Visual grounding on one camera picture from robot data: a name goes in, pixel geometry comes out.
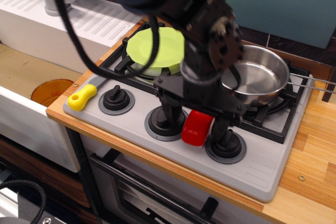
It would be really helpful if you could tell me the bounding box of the black left burner grate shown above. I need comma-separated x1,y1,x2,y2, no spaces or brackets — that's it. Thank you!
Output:
98,22,219,104

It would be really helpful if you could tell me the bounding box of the orange plastic bowl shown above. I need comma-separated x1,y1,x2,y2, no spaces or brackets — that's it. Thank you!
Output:
30,79,73,107

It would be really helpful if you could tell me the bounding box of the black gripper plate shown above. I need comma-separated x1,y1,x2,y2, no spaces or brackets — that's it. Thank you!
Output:
154,62,246,147

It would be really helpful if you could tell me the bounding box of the black burner grate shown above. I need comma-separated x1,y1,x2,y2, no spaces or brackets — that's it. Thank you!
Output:
98,22,219,104
239,60,311,144

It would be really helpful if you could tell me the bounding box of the black braided cable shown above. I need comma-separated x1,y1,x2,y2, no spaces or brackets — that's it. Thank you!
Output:
0,0,161,224

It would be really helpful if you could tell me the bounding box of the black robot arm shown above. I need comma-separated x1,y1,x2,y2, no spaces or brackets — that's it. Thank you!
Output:
119,0,245,152

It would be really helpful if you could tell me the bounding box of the light green plastic plate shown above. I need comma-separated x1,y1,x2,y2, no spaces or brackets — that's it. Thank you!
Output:
126,27,184,68

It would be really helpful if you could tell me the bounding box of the black stove knob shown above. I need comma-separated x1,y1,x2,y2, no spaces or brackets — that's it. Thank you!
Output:
144,106,188,142
98,85,135,116
205,129,247,165

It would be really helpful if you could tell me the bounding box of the stainless steel pot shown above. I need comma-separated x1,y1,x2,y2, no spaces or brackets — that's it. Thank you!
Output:
222,45,336,108

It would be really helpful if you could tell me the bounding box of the black right burner grate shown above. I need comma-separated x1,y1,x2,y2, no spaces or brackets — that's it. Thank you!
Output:
239,60,311,144

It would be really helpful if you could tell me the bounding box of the toy oven door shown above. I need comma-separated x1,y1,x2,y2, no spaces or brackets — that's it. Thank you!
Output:
87,150,268,223

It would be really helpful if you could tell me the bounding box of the black right stove knob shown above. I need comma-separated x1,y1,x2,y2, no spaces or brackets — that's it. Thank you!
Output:
205,129,247,165

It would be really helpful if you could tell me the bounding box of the white toy sink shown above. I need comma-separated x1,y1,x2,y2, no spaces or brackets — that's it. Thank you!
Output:
1,0,140,173

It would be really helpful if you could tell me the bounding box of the grey toy stove top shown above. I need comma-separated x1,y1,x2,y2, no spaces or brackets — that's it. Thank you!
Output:
62,22,315,203

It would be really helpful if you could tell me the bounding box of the black left stove knob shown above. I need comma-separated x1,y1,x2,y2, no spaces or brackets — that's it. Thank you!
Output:
98,85,135,116

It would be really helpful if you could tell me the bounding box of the yellow handled toy knife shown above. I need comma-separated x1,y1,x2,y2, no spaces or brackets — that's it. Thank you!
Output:
67,76,107,111

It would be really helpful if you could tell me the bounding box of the black middle stove knob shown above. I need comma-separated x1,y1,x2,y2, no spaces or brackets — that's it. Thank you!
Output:
144,106,188,142

